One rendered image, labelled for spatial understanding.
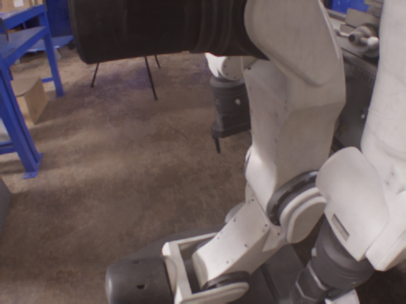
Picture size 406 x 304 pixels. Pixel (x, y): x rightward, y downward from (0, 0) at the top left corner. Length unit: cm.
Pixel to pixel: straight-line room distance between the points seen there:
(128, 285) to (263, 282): 44
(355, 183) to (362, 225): 4
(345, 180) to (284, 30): 16
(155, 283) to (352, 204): 53
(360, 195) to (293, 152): 19
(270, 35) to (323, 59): 8
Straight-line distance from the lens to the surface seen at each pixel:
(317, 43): 29
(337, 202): 27
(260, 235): 58
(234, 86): 58
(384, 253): 24
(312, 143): 43
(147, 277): 68
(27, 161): 167
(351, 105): 88
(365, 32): 75
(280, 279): 89
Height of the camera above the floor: 97
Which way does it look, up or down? 39 degrees down
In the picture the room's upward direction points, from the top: 2 degrees clockwise
